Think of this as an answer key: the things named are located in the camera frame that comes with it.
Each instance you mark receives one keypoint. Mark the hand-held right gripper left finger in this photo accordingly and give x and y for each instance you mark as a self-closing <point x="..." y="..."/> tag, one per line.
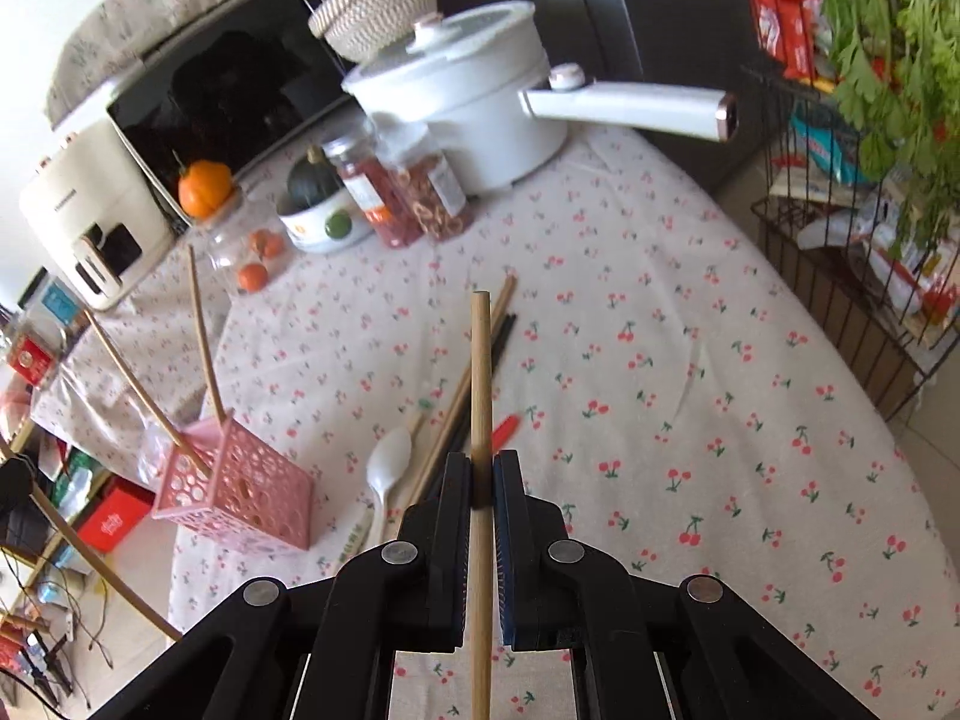
<point x="459" y="495"/>

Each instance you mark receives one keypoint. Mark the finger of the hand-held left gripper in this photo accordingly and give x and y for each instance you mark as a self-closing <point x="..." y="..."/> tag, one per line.
<point x="15" y="484"/>

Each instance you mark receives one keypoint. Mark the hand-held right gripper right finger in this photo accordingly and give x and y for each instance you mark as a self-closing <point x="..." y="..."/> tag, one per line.
<point x="506" y="510"/>

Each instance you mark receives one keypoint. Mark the white plastic spoon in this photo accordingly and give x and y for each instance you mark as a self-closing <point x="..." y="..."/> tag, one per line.
<point x="388" y="461"/>

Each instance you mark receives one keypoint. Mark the red chopstick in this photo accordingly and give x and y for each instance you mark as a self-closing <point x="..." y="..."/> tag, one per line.
<point x="504" y="427"/>

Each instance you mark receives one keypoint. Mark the wooden chopstick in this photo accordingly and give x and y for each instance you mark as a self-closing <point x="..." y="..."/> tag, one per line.
<point x="135" y="390"/>
<point x="460" y="390"/>
<point x="202" y="330"/>
<point x="112" y="577"/>

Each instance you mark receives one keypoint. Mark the bundle of chopsticks and spoon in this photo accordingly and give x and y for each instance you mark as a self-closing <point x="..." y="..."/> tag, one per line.
<point x="480" y="390"/>

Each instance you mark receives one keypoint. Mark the bamboo chopsticks packet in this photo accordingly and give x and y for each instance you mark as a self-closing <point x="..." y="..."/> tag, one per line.
<point x="352" y="540"/>

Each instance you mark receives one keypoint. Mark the pink perforated utensil holder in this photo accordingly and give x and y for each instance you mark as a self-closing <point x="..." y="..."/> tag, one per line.
<point x="255" y="495"/>

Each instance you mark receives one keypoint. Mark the red cardboard box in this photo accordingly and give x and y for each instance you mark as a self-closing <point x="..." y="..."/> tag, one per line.
<point x="112" y="525"/>

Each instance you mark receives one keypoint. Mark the red label jar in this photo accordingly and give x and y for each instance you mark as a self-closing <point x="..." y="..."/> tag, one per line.
<point x="26" y="364"/>

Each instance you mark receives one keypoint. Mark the cherry printed tablecloth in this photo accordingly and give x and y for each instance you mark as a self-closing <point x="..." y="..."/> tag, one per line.
<point x="675" y="390"/>

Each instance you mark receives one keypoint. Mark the jar of dried fruit rings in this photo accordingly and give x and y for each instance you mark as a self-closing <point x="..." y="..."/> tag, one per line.
<point x="435" y="202"/>

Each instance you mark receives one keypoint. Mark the green lime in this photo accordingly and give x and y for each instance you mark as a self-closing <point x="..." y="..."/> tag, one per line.
<point x="338" y="225"/>

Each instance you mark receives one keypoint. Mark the cream air fryer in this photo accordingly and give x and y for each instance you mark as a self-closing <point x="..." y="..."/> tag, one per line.
<point x="82" y="195"/>

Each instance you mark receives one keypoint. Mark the small tangerine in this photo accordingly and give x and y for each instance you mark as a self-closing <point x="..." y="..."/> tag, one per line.
<point x="268" y="244"/>
<point x="253" y="277"/>

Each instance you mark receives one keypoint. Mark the white ceramic bowl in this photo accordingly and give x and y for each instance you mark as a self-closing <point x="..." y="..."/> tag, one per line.
<point x="307" y="232"/>

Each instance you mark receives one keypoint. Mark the jar of red dried fruit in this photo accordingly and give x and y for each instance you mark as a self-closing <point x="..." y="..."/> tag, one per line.
<point x="375" y="202"/>

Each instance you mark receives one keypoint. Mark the clear glass jar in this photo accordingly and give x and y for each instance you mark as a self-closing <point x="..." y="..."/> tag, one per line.
<point x="240" y="240"/>

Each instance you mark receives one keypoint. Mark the dark green squash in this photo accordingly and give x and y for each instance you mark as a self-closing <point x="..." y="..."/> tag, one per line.
<point x="311" y="184"/>

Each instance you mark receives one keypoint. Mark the large orange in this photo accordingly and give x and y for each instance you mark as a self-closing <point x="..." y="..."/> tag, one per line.
<point x="204" y="187"/>

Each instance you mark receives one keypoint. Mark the white cooking pot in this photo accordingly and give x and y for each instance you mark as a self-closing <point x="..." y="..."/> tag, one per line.
<point x="465" y="120"/>

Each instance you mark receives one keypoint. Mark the black microwave oven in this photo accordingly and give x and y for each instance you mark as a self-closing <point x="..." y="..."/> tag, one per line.
<point x="225" y="90"/>

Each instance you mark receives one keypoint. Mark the blue packet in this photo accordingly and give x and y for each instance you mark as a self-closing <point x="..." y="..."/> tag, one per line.
<point x="825" y="142"/>

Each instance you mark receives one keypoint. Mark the woven basket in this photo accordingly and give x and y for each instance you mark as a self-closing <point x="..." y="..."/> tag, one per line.
<point x="375" y="7"/>

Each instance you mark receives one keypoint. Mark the floral cloth cover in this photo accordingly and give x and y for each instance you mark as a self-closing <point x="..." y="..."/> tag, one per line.
<point x="150" y="0"/>

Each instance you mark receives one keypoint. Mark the red snack packets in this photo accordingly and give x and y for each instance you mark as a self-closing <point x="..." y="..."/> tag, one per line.
<point x="780" y="22"/>

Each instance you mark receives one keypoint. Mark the leafy greens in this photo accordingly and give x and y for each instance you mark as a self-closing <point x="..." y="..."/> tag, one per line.
<point x="900" y="52"/>

